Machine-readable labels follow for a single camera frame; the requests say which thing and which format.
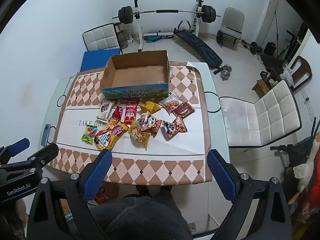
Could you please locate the blue twist disc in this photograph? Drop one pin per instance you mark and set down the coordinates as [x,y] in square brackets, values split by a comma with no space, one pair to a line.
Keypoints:
[153,39]

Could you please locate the white cookie packet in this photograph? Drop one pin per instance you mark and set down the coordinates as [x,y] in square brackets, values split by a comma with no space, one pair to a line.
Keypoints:
[171,103]

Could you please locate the long red snack packet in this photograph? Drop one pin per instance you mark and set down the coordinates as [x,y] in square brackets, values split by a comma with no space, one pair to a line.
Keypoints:
[131,111]

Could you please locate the dark brown snack packet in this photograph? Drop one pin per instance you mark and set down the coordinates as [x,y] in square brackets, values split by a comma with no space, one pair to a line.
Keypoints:
[184,110]

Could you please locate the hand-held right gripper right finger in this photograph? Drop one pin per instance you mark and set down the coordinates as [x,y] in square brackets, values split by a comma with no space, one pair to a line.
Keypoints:
[222,177]

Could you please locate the diamond pattern tablecloth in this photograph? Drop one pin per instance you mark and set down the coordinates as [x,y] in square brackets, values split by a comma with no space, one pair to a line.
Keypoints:
[162,155]

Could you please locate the dark wooden chair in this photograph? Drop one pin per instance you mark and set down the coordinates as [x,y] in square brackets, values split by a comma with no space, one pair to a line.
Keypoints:
[303,67]

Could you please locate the grey folding chair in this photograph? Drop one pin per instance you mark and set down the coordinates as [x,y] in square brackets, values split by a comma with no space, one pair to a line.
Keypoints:
[233,20]

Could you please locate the white padded chair back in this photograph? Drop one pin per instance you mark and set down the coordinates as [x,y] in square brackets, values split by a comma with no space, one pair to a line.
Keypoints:
[101,38]

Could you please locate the white plush toy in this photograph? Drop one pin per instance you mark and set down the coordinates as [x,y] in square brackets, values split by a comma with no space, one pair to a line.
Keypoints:
[303,172]

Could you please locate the red packet under table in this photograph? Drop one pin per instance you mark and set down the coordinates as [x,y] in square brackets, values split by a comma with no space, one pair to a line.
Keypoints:
[101,198]

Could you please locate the barbell with black plates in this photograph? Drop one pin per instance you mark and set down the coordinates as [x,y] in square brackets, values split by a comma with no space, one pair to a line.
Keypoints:
[167,11]

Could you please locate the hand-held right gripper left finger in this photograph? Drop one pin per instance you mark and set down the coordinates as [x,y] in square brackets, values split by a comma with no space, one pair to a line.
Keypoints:
[100,175]

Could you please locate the white padded chair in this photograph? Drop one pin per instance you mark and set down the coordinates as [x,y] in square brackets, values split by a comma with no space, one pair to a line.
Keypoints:
[265,115]
[101,38]

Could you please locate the small red snack packet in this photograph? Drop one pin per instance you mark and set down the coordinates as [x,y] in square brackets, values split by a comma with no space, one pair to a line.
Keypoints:
[117,112]

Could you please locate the grey flat device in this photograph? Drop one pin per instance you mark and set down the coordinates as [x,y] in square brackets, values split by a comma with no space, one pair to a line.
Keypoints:
[46,135]

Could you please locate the green candy packet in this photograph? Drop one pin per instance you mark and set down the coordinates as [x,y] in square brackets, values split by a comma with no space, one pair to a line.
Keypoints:
[88,135]

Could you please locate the black exercise machine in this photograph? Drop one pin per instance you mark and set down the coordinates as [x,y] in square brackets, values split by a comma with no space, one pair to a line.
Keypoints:
[272,60]

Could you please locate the white wafer packet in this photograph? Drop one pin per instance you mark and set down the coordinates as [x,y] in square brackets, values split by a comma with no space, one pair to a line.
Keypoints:
[106,108]

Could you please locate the pale yellow snack packet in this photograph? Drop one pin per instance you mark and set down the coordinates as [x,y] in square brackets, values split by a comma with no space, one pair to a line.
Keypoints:
[140,138]

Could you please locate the red panda snack packet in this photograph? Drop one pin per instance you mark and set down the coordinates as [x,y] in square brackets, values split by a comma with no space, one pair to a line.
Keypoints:
[150,123]

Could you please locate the black sit-up bench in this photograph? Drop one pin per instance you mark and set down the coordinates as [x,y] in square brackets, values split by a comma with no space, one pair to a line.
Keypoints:
[200,47]

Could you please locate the small wooden stool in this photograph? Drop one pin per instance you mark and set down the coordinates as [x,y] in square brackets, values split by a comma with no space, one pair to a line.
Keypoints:
[260,86]

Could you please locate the white plastic bag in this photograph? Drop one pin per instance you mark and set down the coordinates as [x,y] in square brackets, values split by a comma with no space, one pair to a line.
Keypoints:
[287,77]

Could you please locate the black dumbbell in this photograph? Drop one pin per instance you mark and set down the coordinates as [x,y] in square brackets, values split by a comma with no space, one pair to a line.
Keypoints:
[253,47]

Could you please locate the chrome dumbbell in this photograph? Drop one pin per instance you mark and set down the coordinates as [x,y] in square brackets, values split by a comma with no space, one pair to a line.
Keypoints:
[225,71]

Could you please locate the white barbell rack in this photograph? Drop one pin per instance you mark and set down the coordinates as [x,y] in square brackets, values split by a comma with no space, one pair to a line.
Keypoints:
[138,30]

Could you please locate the cardboard box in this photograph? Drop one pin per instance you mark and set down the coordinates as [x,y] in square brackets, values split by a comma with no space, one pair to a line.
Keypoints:
[137,72]

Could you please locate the large yellow snack bag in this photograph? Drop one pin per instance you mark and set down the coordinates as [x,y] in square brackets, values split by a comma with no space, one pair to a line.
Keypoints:
[110,133]

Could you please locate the orange sunflower seed packet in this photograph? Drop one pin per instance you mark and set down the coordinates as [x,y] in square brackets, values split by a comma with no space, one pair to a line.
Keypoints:
[175,128]

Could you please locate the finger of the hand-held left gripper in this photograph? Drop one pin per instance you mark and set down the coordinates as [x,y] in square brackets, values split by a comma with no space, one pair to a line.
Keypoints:
[17,144]
[46,153]

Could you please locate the clear water jug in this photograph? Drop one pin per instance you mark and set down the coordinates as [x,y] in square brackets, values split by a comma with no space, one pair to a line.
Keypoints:
[123,37]

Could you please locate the blue cushion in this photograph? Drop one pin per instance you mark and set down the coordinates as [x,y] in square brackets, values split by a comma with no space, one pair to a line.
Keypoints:
[92,61]

